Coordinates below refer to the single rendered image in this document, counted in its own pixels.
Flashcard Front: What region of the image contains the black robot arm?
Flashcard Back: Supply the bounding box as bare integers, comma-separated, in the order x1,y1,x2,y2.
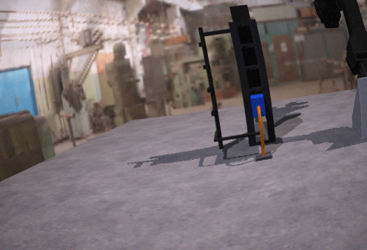
314,0,367,80

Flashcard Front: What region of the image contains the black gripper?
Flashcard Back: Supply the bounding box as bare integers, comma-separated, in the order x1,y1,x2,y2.
324,21,339,29

